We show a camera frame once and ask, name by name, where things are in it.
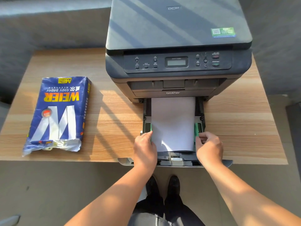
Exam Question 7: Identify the person's left hand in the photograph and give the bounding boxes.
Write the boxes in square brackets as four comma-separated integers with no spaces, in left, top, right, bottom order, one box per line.
[133,131,158,173]

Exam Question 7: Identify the person's left forearm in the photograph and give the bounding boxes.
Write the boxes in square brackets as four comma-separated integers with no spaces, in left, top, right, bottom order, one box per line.
[64,162,157,226]

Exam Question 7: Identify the person's black left shoe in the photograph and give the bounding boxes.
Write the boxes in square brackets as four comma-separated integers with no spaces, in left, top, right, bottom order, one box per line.
[145,175,161,198]

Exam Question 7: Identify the person's right forearm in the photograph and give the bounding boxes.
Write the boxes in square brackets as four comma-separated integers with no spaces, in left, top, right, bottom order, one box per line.
[200,160,301,226]

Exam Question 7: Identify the green sticker label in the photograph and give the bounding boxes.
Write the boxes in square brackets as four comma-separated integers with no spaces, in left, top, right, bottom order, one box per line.
[211,27,236,38]

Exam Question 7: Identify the person's black right shoe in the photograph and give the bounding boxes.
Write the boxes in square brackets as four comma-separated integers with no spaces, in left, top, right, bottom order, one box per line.
[167,175,181,198]

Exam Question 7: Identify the black printer paper tray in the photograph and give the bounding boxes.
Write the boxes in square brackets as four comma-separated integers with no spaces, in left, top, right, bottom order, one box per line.
[117,97,233,167]

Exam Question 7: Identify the person's right hand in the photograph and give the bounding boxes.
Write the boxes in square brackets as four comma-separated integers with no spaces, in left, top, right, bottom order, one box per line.
[195,131,224,168]

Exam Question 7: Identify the person's black shoe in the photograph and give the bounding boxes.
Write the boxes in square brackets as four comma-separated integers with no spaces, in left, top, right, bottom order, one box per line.
[145,175,161,198]
[167,175,181,198]

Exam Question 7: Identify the person's dark trousers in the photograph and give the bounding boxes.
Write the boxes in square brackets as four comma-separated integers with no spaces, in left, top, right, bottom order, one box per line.
[128,195,205,226]

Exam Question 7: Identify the dark grey multifunction printer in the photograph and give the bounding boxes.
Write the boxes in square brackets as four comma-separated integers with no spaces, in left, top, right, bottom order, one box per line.
[105,0,253,103]

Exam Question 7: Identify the grey curved object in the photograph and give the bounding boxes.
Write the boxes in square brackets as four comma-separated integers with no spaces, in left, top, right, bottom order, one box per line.
[0,215,21,226]

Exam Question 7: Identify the white paper stack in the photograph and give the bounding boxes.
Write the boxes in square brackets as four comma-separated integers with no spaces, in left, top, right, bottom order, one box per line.
[151,97,196,152]

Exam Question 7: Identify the blue copy paper ream pack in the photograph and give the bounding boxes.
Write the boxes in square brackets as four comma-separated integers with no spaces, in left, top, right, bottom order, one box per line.
[22,76,92,157]

